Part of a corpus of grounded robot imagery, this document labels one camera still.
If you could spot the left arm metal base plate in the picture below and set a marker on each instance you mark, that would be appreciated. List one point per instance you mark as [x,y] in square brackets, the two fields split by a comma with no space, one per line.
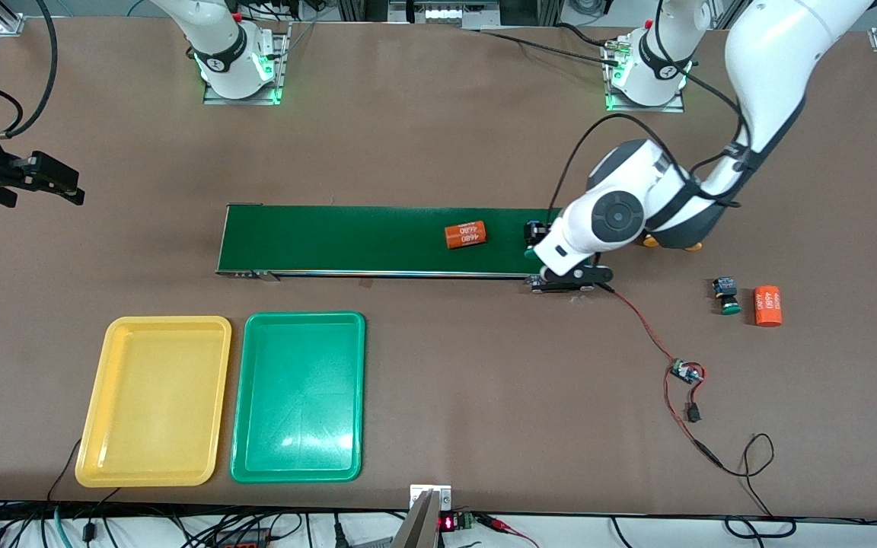
[640,109]

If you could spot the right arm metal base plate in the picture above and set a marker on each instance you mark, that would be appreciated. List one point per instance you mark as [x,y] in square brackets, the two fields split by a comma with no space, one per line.
[240,100]

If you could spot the green mushroom push button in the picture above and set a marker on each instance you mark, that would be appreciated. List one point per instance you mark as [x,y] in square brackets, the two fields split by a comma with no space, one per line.
[726,295]
[539,230]

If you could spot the red digit display module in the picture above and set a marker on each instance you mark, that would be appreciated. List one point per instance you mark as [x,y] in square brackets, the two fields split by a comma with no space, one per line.
[448,523]

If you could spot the grey metal camera stand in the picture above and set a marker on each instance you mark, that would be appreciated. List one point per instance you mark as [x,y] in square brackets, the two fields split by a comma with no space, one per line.
[417,525]

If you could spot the black frame post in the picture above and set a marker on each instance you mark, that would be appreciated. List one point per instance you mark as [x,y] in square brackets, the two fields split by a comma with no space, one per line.
[358,9]

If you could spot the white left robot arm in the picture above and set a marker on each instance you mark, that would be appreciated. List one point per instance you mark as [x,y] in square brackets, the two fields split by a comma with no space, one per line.
[773,53]

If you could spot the grey metal control box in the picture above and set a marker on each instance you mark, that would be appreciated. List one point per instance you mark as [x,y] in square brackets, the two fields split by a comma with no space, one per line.
[446,15]

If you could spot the orange printed cylinder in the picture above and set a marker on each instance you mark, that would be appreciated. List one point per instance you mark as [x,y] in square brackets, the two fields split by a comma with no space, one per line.
[767,305]
[465,234]

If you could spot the yellow mushroom push button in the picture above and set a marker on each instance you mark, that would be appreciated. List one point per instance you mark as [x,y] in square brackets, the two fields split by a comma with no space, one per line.
[692,246]
[649,242]

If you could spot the small green circuit board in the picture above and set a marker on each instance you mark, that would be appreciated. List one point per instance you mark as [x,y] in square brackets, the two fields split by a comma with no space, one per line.
[686,371]

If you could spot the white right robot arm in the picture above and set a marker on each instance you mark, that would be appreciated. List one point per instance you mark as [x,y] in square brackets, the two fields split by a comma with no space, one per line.
[218,46]

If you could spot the red clip lead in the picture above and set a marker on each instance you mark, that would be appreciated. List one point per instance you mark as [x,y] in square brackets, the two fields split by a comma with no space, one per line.
[495,524]

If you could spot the green conveyor belt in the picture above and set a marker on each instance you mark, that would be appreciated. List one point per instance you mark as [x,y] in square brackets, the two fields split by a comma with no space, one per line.
[408,262]

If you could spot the yellow plastic tray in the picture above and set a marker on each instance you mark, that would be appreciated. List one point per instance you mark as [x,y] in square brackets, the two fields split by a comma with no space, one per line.
[149,434]

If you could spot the red power strip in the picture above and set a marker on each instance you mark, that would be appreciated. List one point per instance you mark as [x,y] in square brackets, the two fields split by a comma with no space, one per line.
[244,542]

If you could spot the green plastic tray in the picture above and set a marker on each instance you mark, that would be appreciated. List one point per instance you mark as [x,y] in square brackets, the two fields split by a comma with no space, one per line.
[298,426]

